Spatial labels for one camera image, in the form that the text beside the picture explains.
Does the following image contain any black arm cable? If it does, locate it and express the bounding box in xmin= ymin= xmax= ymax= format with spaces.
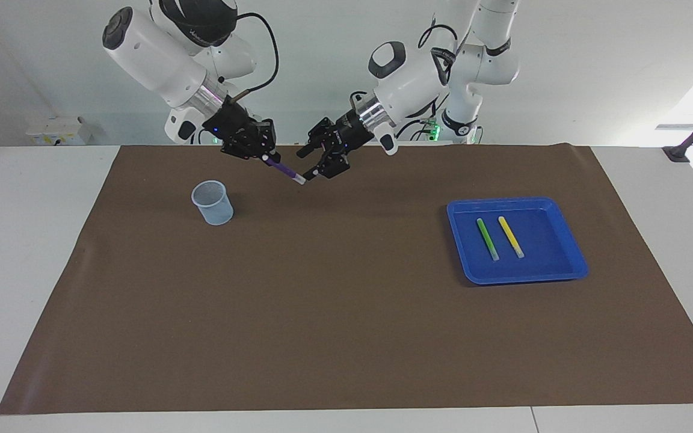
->
xmin=417 ymin=24 xmax=461 ymax=82
xmin=229 ymin=12 xmax=280 ymax=102

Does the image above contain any black left base cable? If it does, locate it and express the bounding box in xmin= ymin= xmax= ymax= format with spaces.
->
xmin=395 ymin=102 xmax=440 ymax=140

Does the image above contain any yellow marker pen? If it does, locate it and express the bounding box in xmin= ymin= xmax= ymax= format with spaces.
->
xmin=497 ymin=216 xmax=525 ymax=259

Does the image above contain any clear plastic cup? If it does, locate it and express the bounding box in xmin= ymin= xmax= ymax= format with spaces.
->
xmin=191 ymin=180 xmax=234 ymax=226

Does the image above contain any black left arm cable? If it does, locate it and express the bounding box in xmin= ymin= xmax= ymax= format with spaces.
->
xmin=417 ymin=24 xmax=461 ymax=82

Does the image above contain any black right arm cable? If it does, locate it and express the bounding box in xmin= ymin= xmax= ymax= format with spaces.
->
xmin=229 ymin=12 xmax=280 ymax=102

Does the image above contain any blue plastic tray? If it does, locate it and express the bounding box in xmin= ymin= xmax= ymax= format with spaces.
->
xmin=446 ymin=197 xmax=590 ymax=286

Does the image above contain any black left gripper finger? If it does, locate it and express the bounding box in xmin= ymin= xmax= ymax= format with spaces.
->
xmin=297 ymin=117 xmax=336 ymax=158
xmin=312 ymin=149 xmax=352 ymax=180

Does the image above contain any purple marker pen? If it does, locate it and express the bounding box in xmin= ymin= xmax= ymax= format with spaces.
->
xmin=265 ymin=155 xmax=307 ymax=185

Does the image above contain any brown table mat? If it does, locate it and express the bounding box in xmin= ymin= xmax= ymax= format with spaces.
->
xmin=0 ymin=143 xmax=693 ymax=416

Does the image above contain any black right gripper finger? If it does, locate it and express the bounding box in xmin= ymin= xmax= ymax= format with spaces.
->
xmin=255 ymin=119 xmax=278 ymax=161
xmin=229 ymin=141 xmax=264 ymax=162

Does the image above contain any green marker pen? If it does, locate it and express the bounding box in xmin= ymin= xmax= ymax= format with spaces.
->
xmin=476 ymin=218 xmax=501 ymax=262

